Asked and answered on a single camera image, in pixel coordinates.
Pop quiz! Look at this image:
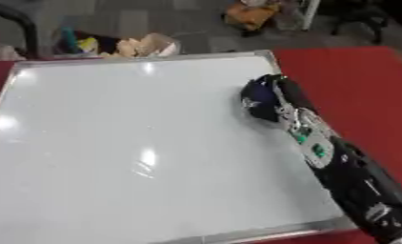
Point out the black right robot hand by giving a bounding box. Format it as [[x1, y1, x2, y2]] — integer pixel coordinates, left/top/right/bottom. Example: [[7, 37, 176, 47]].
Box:
[[255, 73, 320, 126]]

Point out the dark blue whiteboard brush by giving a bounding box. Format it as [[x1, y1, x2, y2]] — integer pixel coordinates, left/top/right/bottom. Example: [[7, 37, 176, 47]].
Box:
[[239, 77, 281, 124]]

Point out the white metal stand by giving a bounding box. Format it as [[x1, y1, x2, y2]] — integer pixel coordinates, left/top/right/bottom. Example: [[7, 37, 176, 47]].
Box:
[[275, 0, 323, 31]]

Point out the orange bag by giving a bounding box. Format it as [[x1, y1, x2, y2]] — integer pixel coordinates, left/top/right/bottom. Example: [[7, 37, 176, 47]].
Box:
[[222, 1, 281, 32]]

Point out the black chair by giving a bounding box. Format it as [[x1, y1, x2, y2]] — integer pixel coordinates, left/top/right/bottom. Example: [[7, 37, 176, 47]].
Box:
[[328, 0, 392, 45]]

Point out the yellow and blue toy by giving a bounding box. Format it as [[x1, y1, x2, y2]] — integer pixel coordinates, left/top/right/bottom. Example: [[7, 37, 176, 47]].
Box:
[[57, 26, 101, 55]]

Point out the white whiteboard with metal frame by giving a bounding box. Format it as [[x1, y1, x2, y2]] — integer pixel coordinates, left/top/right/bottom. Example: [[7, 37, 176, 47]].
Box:
[[0, 49, 358, 244]]

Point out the black curved chair frame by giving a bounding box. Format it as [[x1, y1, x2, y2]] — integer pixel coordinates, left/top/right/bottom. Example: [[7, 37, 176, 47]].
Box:
[[0, 2, 41, 60]]

